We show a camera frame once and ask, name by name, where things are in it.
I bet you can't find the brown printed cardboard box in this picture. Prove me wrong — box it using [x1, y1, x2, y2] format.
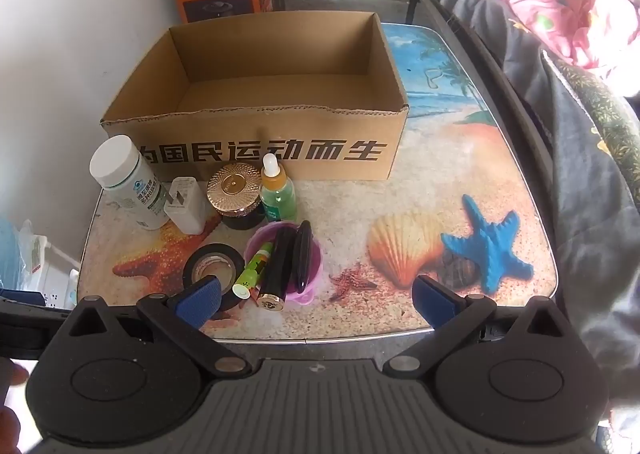
[100, 10, 410, 181]

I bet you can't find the white pill bottle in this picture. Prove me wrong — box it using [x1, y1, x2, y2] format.
[90, 135, 171, 231]

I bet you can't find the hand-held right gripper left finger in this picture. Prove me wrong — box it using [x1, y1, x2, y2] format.
[55, 277, 243, 380]

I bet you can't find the clear plastic bag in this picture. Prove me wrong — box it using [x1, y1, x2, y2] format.
[0, 217, 51, 292]

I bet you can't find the black jar with gold lid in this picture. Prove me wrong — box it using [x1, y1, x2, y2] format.
[206, 161, 266, 230]

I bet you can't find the green dropper bottle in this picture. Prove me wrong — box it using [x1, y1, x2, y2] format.
[260, 153, 297, 222]

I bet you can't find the green lip balm tube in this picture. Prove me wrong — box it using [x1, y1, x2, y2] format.
[232, 241, 275, 300]

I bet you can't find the black metal bed frame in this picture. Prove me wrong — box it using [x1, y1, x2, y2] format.
[405, 0, 571, 295]

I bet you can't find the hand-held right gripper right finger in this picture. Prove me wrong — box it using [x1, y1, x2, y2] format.
[386, 274, 581, 380]

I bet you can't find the white power strip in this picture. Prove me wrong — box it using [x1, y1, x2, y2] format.
[30, 234, 81, 310]

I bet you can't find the black tube with gold end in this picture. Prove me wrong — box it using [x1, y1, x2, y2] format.
[257, 225, 298, 310]

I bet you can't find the person's left hand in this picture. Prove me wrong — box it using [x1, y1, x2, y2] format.
[0, 358, 31, 454]

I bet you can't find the black glossy oblong case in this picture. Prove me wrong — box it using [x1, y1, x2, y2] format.
[294, 220, 315, 295]

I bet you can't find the dark yellow-flowered cloth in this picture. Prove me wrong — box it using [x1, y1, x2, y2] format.
[542, 52, 640, 175]

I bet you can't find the pink plastic lid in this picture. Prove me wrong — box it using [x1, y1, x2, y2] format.
[243, 221, 325, 307]

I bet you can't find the black tape roll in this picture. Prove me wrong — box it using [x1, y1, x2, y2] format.
[182, 243, 246, 311]

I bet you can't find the white charger plug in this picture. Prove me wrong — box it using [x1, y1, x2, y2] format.
[164, 177, 207, 235]

